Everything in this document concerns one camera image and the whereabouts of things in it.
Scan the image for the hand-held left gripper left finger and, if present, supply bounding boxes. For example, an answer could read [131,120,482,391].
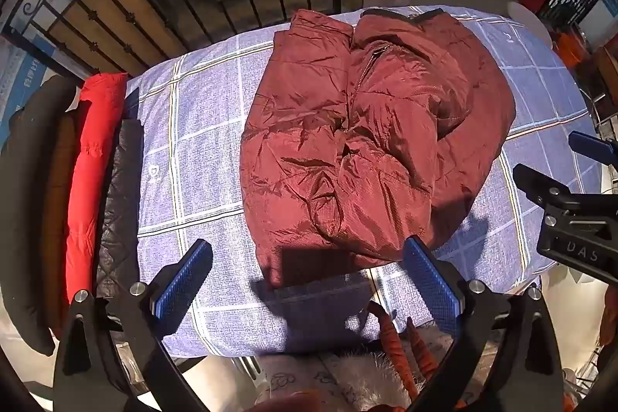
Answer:
[52,239,214,412]

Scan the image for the brown garment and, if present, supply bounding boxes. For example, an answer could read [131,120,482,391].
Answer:
[41,110,80,321]

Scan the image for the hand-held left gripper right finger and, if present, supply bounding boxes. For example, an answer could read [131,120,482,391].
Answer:
[403,236,565,412]

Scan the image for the black quilted jacket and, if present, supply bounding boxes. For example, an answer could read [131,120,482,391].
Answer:
[97,119,146,297]

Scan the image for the maroon padded jacket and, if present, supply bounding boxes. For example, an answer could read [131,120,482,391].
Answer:
[240,8,517,288]

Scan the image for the orange plastic stool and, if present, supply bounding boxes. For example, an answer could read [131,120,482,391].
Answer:
[554,32,593,68]

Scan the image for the black padded garment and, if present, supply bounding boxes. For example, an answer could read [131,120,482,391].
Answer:
[0,76,80,355]

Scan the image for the red puffer jacket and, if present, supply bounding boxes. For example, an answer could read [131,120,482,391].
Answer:
[65,73,129,311]

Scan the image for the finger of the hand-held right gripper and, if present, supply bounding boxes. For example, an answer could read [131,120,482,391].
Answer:
[568,131,618,174]
[513,163,577,215]

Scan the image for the orange braided cords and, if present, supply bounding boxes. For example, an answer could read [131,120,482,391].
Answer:
[366,300,438,399]

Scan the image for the white round table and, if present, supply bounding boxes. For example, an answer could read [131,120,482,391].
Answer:
[507,2,554,47]

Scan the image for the blue plaid bedsheet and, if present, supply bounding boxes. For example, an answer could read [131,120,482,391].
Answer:
[126,5,604,357]

